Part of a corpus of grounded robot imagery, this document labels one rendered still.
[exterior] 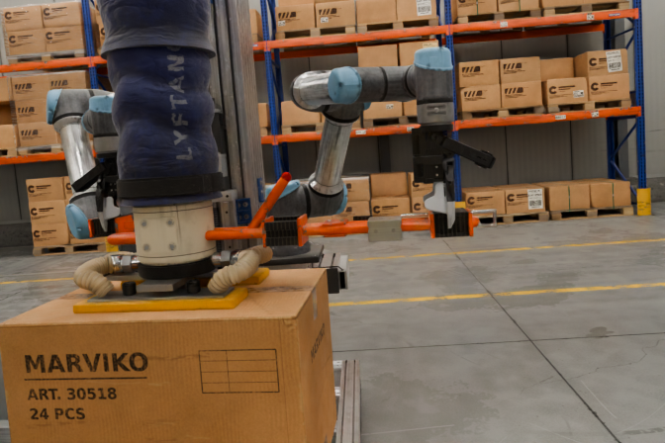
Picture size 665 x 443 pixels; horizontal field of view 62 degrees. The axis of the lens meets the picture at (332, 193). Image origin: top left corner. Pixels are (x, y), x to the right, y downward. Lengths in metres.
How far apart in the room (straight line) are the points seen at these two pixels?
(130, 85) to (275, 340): 0.58
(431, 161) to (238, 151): 0.99
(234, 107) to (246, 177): 0.25
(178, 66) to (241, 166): 0.86
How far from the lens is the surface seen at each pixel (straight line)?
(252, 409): 1.11
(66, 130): 2.02
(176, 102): 1.17
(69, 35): 9.55
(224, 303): 1.11
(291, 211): 1.76
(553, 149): 10.24
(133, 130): 1.19
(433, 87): 1.13
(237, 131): 1.97
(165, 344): 1.12
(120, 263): 1.33
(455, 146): 1.14
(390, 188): 8.90
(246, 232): 1.19
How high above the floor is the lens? 1.38
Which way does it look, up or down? 5 degrees down
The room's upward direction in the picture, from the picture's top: 4 degrees counter-clockwise
